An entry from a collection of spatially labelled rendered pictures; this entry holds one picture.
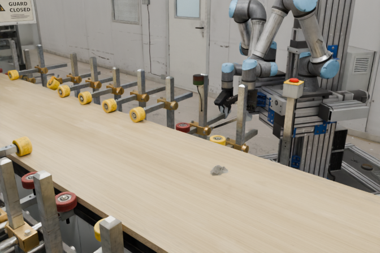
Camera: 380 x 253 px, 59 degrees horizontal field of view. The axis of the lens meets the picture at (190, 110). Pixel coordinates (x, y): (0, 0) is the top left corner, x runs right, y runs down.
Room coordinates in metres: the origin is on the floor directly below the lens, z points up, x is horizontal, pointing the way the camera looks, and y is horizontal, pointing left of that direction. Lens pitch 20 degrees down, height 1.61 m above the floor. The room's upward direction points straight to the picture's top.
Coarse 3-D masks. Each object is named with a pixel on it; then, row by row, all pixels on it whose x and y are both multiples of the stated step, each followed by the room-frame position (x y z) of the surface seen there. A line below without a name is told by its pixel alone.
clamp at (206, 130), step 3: (189, 123) 1.83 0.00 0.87; (192, 123) 1.83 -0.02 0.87; (195, 123) 1.83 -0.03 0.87; (195, 126) 1.80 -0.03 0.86; (198, 126) 1.78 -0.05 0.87; (201, 126) 1.78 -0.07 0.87; (204, 126) 1.78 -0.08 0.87; (207, 126) 1.78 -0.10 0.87; (198, 129) 1.78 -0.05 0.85; (201, 129) 1.77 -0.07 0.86; (204, 129) 1.77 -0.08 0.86; (207, 129) 1.76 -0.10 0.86; (210, 129) 1.78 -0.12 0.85; (198, 132) 1.78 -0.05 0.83; (201, 132) 1.77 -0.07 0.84; (204, 132) 1.75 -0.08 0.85; (207, 132) 1.76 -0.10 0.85; (210, 132) 1.78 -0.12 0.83; (204, 135) 1.77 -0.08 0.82; (207, 135) 1.76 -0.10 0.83
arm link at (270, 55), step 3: (273, 42) 2.43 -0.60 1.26; (276, 42) 2.46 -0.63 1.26; (273, 45) 2.42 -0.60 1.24; (276, 45) 2.44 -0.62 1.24; (270, 48) 2.41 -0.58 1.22; (273, 48) 2.42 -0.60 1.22; (276, 48) 2.44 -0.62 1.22; (270, 51) 2.41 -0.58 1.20; (273, 51) 2.42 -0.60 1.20; (276, 51) 2.45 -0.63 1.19; (267, 54) 2.42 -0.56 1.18; (270, 54) 2.41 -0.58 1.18; (273, 54) 2.42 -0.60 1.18; (267, 57) 2.41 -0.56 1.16; (270, 57) 2.41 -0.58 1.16; (273, 57) 2.42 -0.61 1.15
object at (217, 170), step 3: (216, 165) 1.25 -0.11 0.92; (219, 165) 1.25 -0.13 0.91; (213, 168) 1.22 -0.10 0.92; (216, 168) 1.22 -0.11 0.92; (219, 168) 1.22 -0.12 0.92; (222, 168) 1.22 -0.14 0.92; (225, 168) 1.23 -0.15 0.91; (210, 171) 1.22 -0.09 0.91; (213, 171) 1.20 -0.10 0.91; (216, 171) 1.21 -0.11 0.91; (219, 171) 1.20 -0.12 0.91; (222, 171) 1.21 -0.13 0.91; (225, 171) 1.22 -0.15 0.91; (213, 174) 1.19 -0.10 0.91; (216, 174) 1.19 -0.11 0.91; (219, 174) 1.19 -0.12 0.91
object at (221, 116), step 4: (216, 116) 1.97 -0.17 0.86; (220, 116) 1.99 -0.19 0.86; (224, 116) 2.03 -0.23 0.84; (208, 120) 1.90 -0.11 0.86; (212, 120) 1.92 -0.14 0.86; (216, 120) 1.95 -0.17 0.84; (208, 124) 1.89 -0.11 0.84; (192, 128) 1.78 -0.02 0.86; (196, 128) 1.79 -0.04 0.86; (188, 132) 1.73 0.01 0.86; (192, 132) 1.76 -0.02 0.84
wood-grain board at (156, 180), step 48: (0, 96) 2.26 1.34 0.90; (48, 96) 2.26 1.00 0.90; (0, 144) 1.48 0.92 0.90; (48, 144) 1.48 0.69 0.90; (96, 144) 1.48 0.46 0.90; (144, 144) 1.48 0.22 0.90; (192, 144) 1.48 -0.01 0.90; (96, 192) 1.07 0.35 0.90; (144, 192) 1.07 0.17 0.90; (192, 192) 1.07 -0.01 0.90; (240, 192) 1.07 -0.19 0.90; (288, 192) 1.07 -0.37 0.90; (336, 192) 1.07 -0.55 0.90; (144, 240) 0.83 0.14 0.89; (192, 240) 0.82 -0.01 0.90; (240, 240) 0.82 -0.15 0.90; (288, 240) 0.82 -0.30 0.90; (336, 240) 0.82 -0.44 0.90
